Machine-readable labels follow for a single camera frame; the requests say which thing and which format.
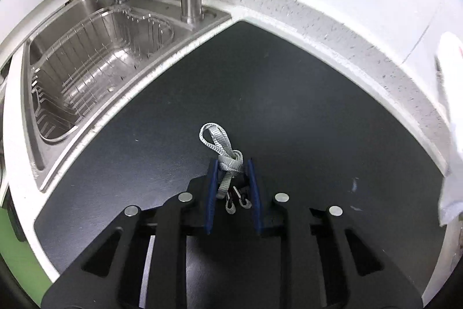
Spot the black counter mat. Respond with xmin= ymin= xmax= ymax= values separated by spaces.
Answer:
xmin=34 ymin=21 xmax=447 ymax=309

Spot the green panel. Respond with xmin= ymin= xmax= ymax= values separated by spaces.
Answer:
xmin=0 ymin=208 xmax=55 ymax=295

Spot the wire sink basket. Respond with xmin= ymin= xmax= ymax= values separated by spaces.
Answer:
xmin=31 ymin=8 xmax=174 ymax=143

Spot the white printed plastic bag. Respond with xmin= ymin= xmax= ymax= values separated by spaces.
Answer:
xmin=434 ymin=32 xmax=463 ymax=227

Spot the stainless steel sink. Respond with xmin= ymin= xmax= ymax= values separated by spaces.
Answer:
xmin=22 ymin=0 xmax=232 ymax=194

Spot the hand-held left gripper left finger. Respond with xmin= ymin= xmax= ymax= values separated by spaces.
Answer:
xmin=41 ymin=158 xmax=221 ymax=309

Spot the grey strap key ring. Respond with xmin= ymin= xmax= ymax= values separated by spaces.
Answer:
xmin=199 ymin=122 xmax=252 ymax=215

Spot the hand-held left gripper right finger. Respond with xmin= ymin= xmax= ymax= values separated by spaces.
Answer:
xmin=247 ymin=158 xmax=424 ymax=309

